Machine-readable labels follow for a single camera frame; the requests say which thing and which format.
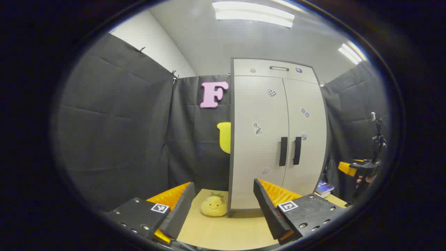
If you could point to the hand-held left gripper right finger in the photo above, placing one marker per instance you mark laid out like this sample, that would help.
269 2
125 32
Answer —
270 212

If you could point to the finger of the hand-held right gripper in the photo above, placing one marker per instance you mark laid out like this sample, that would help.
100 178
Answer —
346 168

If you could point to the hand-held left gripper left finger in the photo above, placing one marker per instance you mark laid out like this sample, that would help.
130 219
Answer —
181 212

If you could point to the grey cube-sticker shoe cabinet door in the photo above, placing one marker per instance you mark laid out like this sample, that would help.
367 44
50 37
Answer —
310 157

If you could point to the grey checker-sticker shoe cabinet door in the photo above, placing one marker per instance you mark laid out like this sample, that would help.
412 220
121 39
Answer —
258 157

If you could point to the grey double-door shoe cabinet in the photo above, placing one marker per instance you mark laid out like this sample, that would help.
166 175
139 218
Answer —
231 139

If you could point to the blue book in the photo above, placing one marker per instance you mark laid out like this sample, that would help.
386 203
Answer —
324 187

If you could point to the yellow plush toy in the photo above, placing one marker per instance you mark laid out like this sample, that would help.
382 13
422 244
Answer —
213 206

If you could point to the beige book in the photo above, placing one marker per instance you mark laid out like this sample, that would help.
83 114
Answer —
323 195

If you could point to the black backdrop cloth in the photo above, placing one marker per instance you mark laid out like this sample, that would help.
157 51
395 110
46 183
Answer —
122 122

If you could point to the small ceiling light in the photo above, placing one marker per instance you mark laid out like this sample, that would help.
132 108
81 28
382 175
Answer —
351 53

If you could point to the long ceiling light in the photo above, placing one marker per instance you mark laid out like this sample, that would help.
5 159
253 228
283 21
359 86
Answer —
251 14

